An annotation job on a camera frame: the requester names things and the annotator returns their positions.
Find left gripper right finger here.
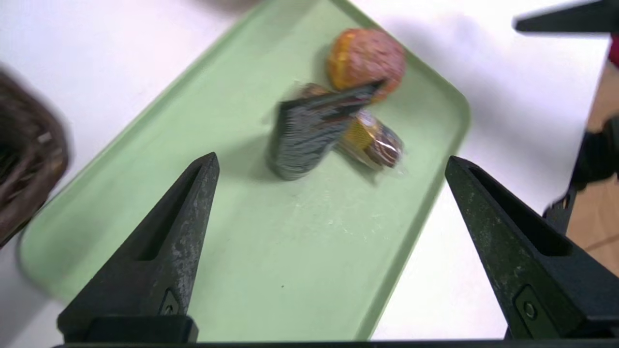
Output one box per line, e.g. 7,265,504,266
444,155,619,339

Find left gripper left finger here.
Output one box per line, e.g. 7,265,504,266
57,152,221,343

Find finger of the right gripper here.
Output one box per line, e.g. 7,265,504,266
513,0,619,34

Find gold snack roll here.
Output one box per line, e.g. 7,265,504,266
296,83,407,174

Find black cosmetic tube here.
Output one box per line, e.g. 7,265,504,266
266,81,385,181

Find dark brown wicker basket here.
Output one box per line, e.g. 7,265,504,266
0,68,70,248

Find light green plastic tray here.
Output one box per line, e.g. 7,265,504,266
17,0,472,342

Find round pink-topped bun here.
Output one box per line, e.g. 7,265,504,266
327,28,407,102

